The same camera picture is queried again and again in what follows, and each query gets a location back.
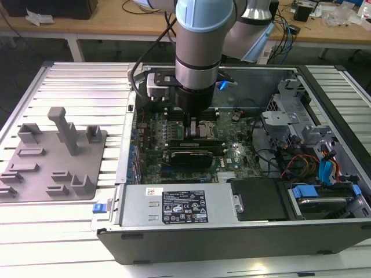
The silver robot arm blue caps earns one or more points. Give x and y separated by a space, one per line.
197 43

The black RAM slot bank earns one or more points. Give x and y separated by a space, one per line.
213 115
200 149

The metal CPU socket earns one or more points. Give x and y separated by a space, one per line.
210 127

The CPU with silver top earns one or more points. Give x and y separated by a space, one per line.
204 131

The green motherboard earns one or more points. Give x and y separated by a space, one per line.
232 136

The black graphics card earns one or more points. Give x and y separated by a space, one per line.
191 160

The silver finned heatsink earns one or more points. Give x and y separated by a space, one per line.
227 177

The silver metal drive cage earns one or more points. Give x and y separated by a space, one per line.
278 121

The black drive bay plate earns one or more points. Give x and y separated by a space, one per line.
261 199

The silver power supply with label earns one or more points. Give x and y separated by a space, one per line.
139 208

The wooden desk white legs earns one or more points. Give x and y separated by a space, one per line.
87 26

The blue plastic case latch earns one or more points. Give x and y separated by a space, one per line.
100 208

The hard disk in blue carrier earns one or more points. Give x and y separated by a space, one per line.
304 192

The black open PC case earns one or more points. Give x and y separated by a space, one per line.
203 246

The grey plastic parts rack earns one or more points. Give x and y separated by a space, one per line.
52 162

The large black equipment box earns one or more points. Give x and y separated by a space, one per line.
58 8

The clear plastic bags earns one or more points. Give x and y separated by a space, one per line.
345 17

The crumpled white paper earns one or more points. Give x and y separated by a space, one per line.
39 18

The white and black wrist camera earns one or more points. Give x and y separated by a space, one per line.
156 90

